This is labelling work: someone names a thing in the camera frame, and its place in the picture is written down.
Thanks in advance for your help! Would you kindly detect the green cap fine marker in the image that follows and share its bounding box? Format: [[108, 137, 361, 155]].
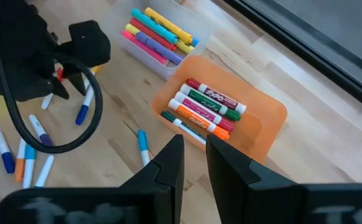
[[33, 154, 55, 189]]

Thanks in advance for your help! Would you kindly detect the orange translucent plastic bin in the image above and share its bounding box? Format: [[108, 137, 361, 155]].
[[151, 55, 288, 165]]

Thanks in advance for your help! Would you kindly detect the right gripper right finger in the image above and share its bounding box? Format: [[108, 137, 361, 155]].
[[206, 134, 362, 224]]

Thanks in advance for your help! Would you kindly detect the red Expo marker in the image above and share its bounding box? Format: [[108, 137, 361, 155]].
[[185, 77, 247, 115]]

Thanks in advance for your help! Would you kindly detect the red cap fine marker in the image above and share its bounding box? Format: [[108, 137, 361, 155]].
[[40, 67, 65, 110]]

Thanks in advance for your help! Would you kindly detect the yellow cap fine marker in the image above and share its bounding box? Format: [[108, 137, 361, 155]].
[[83, 64, 103, 91]]

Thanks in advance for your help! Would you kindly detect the orange cap fine marker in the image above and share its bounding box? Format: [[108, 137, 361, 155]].
[[14, 138, 27, 184]]

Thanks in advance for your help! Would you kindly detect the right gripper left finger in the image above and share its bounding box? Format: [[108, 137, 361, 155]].
[[0, 134, 184, 224]]

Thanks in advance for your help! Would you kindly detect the clear translucent plastic bin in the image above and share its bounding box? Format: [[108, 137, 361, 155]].
[[101, 0, 214, 82]]

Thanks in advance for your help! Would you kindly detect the yellow Sharpie highlighter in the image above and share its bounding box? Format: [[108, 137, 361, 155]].
[[124, 23, 141, 36], [176, 40, 195, 55]]

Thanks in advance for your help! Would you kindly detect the teal highlighter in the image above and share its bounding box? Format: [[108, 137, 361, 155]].
[[130, 7, 179, 45]]

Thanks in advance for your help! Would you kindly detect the green Expo marker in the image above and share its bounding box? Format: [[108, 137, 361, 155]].
[[179, 83, 242, 122]]

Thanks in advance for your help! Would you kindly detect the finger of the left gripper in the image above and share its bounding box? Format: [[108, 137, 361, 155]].
[[51, 77, 70, 101], [67, 70, 87, 96]]

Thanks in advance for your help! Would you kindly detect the black metal table frame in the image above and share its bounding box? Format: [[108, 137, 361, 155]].
[[221, 0, 362, 116]]

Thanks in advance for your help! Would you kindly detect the magenta Expo marker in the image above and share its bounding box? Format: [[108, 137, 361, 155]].
[[173, 90, 236, 133]]

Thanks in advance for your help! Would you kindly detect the red highlighter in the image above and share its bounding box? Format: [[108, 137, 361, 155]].
[[128, 17, 178, 52]]

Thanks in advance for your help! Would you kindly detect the light blue cap fine marker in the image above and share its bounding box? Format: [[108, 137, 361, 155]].
[[136, 129, 152, 168], [22, 144, 37, 190]]

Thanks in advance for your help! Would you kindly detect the orange Expo marker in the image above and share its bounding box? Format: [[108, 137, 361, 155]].
[[167, 98, 231, 141]]

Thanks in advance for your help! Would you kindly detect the golden yellow highlighter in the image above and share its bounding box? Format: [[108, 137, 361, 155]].
[[143, 6, 194, 45]]

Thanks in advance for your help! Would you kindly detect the pink highlighter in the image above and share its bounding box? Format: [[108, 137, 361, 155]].
[[120, 30, 170, 66]]

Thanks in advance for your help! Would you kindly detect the dark blue cap fine marker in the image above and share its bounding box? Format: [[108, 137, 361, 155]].
[[27, 114, 54, 147]]

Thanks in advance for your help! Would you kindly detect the purple highlighter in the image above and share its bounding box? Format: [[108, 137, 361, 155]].
[[135, 30, 184, 67]]

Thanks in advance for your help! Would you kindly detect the dark teal Expo marker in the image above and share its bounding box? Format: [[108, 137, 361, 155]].
[[160, 110, 208, 146]]

